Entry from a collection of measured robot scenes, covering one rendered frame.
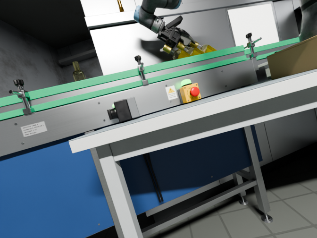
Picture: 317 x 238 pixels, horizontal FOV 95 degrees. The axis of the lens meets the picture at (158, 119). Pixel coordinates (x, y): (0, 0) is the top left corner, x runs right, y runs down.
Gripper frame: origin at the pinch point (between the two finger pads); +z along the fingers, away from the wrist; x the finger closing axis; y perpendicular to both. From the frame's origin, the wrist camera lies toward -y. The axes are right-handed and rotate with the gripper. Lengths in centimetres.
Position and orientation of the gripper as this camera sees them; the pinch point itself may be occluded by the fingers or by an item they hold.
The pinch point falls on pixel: (192, 43)
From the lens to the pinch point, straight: 98.5
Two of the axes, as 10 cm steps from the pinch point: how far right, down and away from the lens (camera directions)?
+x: 2.2, 0.1, -9.8
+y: -4.1, 9.1, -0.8
